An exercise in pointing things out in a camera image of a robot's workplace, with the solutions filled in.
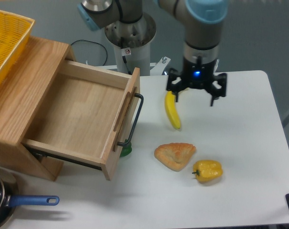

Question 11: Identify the white table bracket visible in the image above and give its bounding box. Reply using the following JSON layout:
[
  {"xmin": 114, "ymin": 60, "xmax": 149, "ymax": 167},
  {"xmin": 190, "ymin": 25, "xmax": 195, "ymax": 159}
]
[{"xmin": 213, "ymin": 59, "xmax": 219, "ymax": 73}]

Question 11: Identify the green bell pepper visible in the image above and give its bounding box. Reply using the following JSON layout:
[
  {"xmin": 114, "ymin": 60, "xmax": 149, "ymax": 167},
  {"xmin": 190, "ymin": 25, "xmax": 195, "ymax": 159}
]
[{"xmin": 120, "ymin": 142, "xmax": 132, "ymax": 157}]

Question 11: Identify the triangular pastry bread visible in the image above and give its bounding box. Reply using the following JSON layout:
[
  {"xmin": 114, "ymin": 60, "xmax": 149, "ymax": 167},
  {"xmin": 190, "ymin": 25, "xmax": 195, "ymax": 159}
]
[{"xmin": 154, "ymin": 143, "xmax": 196, "ymax": 172}]

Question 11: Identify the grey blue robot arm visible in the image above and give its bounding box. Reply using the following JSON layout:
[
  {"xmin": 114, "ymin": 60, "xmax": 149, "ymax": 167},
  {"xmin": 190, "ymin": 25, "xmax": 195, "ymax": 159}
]
[{"xmin": 77, "ymin": 0, "xmax": 228, "ymax": 100}]

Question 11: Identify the yellow plastic basket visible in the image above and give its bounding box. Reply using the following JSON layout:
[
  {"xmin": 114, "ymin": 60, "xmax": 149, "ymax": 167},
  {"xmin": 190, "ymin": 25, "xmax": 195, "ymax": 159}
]
[{"xmin": 0, "ymin": 10, "xmax": 35, "ymax": 85}]

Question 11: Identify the yellow bell pepper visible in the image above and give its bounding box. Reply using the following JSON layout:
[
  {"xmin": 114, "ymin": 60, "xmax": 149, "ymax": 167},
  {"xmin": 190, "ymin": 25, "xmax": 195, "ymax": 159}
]
[{"xmin": 192, "ymin": 160, "xmax": 223, "ymax": 183}]

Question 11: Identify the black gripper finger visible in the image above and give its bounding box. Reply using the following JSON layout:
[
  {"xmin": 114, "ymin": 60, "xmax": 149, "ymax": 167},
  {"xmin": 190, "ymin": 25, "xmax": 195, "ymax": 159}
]
[
  {"xmin": 205, "ymin": 73, "xmax": 227, "ymax": 107},
  {"xmin": 166, "ymin": 68, "xmax": 189, "ymax": 103}
]

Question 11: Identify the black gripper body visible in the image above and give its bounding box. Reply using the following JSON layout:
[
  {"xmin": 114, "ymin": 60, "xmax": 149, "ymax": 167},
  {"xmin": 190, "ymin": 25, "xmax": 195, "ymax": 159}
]
[{"xmin": 181, "ymin": 58, "xmax": 215, "ymax": 92}]

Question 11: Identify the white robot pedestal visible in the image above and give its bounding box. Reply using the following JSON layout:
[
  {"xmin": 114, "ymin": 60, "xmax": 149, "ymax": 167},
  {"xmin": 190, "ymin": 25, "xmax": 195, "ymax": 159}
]
[{"xmin": 84, "ymin": 13, "xmax": 171, "ymax": 79}]

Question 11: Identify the black drawer handle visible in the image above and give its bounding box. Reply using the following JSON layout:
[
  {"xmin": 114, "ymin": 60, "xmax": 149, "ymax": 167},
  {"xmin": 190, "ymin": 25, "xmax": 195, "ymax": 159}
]
[{"xmin": 117, "ymin": 93, "xmax": 145, "ymax": 147}]

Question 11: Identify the blue handled frying pan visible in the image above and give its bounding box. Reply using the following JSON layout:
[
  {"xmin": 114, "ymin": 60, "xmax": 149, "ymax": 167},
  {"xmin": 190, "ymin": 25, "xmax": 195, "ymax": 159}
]
[{"xmin": 0, "ymin": 168, "xmax": 60, "ymax": 227}]

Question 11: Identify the wooden drawer cabinet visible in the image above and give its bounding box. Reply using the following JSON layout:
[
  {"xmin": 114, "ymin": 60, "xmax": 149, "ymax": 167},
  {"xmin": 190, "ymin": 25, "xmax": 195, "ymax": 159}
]
[{"xmin": 0, "ymin": 36, "xmax": 75, "ymax": 181}]

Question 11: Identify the black floor cable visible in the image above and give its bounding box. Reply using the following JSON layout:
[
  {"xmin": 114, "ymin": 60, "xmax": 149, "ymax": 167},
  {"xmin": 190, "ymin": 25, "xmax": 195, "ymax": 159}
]
[{"xmin": 70, "ymin": 39, "xmax": 108, "ymax": 66}]

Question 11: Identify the yellow banana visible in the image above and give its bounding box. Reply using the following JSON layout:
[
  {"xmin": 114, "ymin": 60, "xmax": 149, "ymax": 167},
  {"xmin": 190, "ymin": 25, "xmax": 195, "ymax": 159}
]
[{"xmin": 164, "ymin": 91, "xmax": 181, "ymax": 130}]

